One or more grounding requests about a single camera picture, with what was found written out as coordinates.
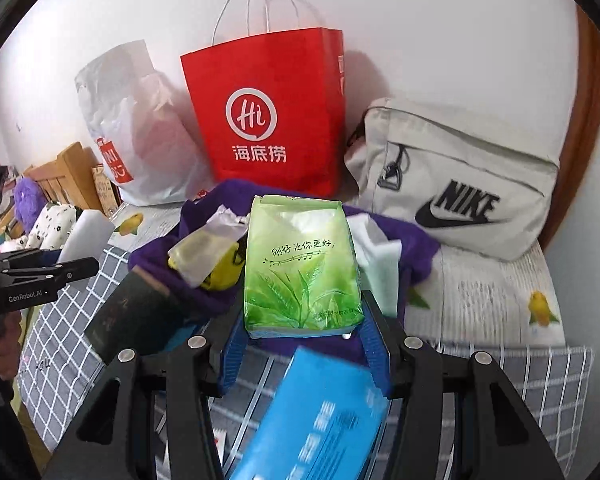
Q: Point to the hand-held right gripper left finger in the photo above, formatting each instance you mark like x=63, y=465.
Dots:
x=230, y=355

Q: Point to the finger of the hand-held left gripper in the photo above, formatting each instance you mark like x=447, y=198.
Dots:
x=70, y=271
x=25, y=260

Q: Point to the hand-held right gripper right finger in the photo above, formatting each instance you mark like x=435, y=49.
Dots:
x=377, y=345

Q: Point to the light green tissue pack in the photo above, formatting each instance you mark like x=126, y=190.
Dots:
x=300, y=270

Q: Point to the person's left hand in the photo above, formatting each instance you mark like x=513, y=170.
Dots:
x=5, y=345

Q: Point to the white flower print pillow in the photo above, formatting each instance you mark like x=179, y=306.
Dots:
x=50, y=225

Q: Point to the purple plush toy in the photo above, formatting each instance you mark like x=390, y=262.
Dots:
x=27, y=200

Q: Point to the dark green box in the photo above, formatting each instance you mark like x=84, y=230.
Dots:
x=130, y=315

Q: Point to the patterned cardboard box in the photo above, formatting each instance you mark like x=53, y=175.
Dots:
x=105, y=190

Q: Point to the light wooden furniture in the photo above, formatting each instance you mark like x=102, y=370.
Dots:
x=70, y=170

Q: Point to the purple cloth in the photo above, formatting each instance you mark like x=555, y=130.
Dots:
x=420, y=250

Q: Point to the blue tissue pack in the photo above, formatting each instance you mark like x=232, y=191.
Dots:
x=310, y=425

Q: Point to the white mesh pouch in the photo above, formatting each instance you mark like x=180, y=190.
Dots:
x=200, y=250

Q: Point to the fruit print bed sheet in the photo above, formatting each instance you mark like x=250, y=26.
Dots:
x=480, y=300

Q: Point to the crumpled white tissue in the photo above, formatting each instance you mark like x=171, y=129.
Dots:
x=227, y=217

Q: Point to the white plastic shopping bag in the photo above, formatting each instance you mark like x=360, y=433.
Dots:
x=145, y=150

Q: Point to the grey checked blanket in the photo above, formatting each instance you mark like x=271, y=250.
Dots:
x=530, y=385

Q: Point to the beige canvas bag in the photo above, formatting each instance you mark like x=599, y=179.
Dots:
x=480, y=160

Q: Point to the red paper shopping bag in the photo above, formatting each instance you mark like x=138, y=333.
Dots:
x=280, y=85

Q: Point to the brown wooden headboard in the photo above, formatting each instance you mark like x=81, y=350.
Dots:
x=580, y=135

